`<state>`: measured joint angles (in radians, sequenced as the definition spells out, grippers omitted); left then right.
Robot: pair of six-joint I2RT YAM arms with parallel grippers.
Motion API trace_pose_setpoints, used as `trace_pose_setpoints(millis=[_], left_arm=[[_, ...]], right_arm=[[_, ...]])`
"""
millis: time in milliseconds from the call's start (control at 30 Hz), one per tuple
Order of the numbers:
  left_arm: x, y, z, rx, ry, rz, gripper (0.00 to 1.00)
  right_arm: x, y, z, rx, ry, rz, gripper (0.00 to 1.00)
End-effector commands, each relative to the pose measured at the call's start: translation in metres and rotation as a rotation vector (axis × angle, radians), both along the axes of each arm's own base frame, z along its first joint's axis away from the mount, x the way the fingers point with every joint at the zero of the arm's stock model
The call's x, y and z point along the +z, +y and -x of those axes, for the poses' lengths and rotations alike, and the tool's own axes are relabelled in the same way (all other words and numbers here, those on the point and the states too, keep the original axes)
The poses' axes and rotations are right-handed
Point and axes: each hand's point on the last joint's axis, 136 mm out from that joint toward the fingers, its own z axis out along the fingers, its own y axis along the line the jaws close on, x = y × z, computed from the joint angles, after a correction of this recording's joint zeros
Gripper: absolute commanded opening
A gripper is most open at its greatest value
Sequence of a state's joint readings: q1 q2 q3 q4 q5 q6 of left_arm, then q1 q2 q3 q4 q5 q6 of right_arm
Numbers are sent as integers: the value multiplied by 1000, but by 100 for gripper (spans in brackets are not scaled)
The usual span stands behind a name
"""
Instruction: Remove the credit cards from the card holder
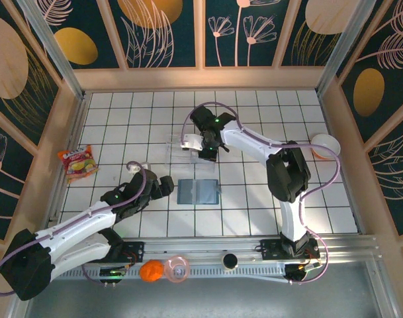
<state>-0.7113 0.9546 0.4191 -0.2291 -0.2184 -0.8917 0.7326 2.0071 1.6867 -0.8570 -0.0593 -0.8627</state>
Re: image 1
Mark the teal card holder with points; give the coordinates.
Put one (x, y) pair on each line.
(206, 192)

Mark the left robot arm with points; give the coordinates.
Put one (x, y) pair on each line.
(82, 218)

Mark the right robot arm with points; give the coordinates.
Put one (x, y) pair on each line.
(250, 142)

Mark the clear acrylic organizer box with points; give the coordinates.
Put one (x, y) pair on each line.
(174, 155)

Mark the red snack packet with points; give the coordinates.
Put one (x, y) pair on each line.
(77, 164)

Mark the orange toy fruit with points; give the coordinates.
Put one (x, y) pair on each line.
(151, 271)

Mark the small black circuit board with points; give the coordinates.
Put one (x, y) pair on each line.
(300, 270)
(112, 272)

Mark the black round cup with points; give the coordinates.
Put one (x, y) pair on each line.
(230, 261)

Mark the white bowl orange outside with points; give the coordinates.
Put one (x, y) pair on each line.
(325, 145)

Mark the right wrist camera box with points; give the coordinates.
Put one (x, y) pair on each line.
(192, 141)

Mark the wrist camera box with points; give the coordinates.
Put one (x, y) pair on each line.
(192, 141)
(135, 168)

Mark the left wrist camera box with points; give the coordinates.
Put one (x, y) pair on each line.
(135, 168)

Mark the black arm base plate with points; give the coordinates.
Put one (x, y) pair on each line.
(270, 248)
(135, 251)

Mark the aluminium mounting rail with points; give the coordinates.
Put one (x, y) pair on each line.
(201, 246)

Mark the aluminium frame post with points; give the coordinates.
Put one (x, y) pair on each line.
(345, 46)
(52, 49)

